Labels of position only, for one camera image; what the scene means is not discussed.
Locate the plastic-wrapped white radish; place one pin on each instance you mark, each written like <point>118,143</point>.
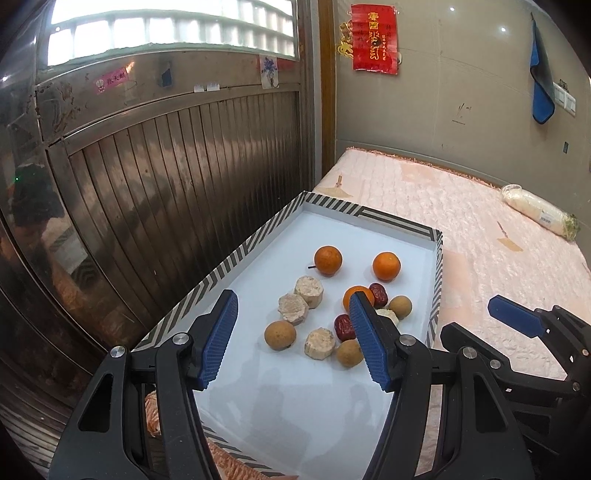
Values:
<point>535,207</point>

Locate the red window sticker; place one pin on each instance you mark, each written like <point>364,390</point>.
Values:
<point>286,63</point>

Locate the pink door sticker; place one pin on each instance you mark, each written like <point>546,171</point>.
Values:
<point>111,83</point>

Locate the blue hanging cloth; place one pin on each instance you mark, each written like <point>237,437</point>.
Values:
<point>540,97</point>

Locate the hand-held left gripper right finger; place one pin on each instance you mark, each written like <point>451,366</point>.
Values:
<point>364,341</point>

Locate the striped-rim white tray box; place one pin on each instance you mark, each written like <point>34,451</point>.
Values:
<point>277,415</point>

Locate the white wall switch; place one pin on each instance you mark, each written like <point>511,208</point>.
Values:
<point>559,94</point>
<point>571,102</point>

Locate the blue flower sticker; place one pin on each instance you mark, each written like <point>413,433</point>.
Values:
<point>269,71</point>

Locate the beige cut yam chunk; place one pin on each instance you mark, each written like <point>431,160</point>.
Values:
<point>309,291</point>
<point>292,308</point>
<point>319,342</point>
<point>388,315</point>

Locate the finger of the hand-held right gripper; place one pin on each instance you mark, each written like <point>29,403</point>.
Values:
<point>512,314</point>
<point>452,337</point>

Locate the dark door sticker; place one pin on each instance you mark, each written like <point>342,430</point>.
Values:
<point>165,74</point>

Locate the gold hanging ornament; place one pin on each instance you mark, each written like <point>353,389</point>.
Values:
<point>344,44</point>

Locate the glass block window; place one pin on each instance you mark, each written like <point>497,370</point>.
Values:
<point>184,27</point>

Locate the red date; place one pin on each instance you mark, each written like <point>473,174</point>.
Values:
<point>344,325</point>
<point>378,294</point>

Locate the wooden door frame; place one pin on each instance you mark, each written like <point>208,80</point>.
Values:
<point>327,92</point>

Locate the red wall poster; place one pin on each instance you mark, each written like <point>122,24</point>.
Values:
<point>374,41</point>

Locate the orange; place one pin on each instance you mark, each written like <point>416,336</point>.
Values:
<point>328,261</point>
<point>386,266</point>
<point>356,295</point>

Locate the orange patterned cloth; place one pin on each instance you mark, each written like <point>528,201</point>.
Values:
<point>154,415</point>

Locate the brown longan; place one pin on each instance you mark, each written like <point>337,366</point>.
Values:
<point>280,334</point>
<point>349,353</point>
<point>400,307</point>

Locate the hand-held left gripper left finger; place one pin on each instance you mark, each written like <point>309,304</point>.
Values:
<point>219,339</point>

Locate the pink quilted bedspread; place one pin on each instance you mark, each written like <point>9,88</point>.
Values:
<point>485,258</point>

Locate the metal door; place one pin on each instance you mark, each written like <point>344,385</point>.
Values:
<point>161,184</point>

